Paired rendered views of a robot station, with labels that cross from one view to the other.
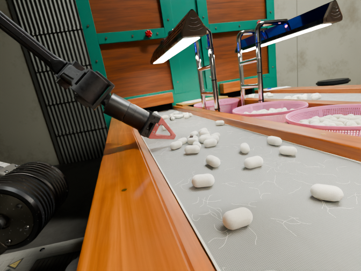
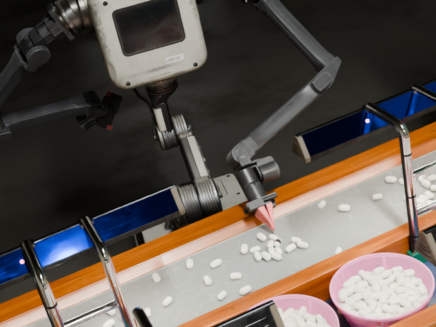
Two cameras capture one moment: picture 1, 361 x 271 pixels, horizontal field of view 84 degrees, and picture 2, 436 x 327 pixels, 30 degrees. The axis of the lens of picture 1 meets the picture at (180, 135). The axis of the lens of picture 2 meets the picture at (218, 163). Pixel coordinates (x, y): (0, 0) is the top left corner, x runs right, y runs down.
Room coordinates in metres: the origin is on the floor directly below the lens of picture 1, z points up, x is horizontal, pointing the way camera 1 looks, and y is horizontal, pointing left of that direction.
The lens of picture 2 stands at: (0.38, -1.97, 2.13)
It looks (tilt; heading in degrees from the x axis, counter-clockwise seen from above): 29 degrees down; 88
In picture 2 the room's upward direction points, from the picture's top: 13 degrees counter-clockwise
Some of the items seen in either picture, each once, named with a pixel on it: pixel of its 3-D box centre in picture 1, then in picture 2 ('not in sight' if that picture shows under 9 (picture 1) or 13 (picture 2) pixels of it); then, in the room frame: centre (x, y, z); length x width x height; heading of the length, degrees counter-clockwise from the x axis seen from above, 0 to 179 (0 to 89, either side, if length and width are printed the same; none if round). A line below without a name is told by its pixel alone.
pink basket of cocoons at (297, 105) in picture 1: (268, 118); (383, 298); (0.77, -0.35, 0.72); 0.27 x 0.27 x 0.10
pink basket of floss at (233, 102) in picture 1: (216, 109); not in sight; (1.20, -0.24, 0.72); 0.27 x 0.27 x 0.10
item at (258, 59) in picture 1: (262, 72); not in sight; (1.08, -0.48, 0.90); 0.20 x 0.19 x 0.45; 15
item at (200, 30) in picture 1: (168, 45); (395, 107); (0.96, -0.01, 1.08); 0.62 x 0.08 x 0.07; 15
